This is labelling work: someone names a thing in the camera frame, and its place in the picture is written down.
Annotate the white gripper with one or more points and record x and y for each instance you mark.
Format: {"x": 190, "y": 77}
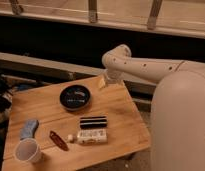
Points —
{"x": 111, "y": 77}

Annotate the dark ceramic bowl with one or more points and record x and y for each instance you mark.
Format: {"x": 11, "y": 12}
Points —
{"x": 75, "y": 97}

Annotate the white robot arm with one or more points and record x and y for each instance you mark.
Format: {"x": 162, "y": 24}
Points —
{"x": 177, "y": 109}

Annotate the black striped rectangular box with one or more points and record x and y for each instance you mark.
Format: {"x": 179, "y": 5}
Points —
{"x": 93, "y": 122}

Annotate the wooden table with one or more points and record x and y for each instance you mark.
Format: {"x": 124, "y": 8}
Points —
{"x": 126, "y": 130}

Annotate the white labelled bottle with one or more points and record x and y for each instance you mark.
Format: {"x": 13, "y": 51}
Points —
{"x": 88, "y": 136}

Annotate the red-brown oblong tool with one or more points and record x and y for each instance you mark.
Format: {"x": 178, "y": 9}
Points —
{"x": 58, "y": 141}

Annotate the blue crumpled cloth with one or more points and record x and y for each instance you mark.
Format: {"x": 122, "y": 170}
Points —
{"x": 29, "y": 129}

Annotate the wooden railing beam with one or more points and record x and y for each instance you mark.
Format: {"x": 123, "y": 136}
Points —
{"x": 67, "y": 71}

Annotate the white paper cup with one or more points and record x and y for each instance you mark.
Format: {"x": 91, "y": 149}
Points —
{"x": 28, "y": 150}

